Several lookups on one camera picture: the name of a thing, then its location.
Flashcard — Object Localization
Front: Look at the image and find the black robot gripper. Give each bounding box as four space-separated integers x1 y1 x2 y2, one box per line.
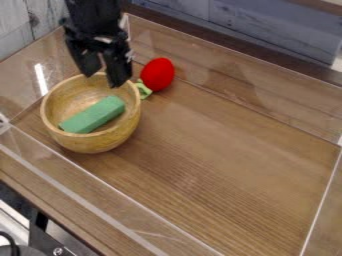
62 0 132 88

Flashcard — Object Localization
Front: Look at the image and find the green rectangular block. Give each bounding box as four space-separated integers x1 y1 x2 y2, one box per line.
59 96 126 134

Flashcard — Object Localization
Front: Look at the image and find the brown wooden bowl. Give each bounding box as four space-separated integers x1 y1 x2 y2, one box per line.
40 72 142 154

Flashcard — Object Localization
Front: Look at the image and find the red plush strawberry toy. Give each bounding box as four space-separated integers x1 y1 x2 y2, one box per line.
135 58 175 100

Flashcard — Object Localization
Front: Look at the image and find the black metal table leg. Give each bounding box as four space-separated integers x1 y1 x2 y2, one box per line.
28 211 78 256

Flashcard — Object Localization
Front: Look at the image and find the clear acrylic corner bracket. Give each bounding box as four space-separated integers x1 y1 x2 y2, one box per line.
119 13 131 42

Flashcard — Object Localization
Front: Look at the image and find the clear acrylic tray wall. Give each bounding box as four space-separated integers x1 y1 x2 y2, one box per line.
0 114 223 256

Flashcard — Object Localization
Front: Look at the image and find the black cable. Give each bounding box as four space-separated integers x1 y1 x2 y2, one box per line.
0 230 19 256

